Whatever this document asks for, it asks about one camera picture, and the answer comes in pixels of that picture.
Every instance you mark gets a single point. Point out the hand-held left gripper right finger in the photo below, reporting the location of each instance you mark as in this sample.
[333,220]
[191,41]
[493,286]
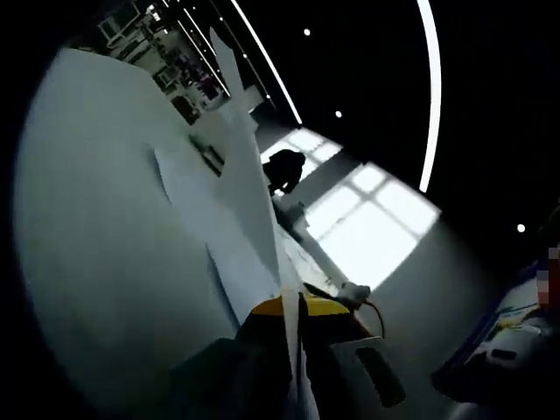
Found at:
[332,332]

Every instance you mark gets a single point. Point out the black office chair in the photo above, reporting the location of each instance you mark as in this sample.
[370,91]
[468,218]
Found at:
[284,170]

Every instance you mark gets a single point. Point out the pile of white printing papers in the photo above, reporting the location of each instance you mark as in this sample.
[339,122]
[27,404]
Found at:
[192,210]

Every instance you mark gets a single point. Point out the white worn neck device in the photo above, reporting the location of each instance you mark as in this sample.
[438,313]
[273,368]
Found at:
[503,343]

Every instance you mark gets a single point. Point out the narrow bright window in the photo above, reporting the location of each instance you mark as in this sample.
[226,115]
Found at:
[302,140]

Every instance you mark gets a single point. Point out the white printer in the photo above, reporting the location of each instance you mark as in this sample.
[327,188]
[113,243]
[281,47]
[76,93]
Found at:
[210,131]

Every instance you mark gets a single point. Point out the white ceiling light strip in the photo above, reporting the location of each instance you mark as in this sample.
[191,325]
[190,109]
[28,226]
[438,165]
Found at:
[294,111]
[436,87]

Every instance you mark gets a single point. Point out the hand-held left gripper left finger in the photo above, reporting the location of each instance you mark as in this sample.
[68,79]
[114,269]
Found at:
[262,372]

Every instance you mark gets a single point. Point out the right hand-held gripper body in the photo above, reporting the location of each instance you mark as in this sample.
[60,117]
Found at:
[356,293]

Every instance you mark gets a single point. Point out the wide bright window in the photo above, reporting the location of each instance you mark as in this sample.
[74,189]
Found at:
[372,236]

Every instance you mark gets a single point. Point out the blue framed wall poster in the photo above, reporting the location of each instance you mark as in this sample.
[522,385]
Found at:
[512,315]

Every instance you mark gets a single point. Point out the single white paper sheet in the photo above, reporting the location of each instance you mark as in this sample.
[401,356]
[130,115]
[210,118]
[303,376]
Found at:
[249,197]

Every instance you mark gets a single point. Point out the row of office desks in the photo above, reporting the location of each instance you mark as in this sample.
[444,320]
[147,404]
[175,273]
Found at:
[175,65]

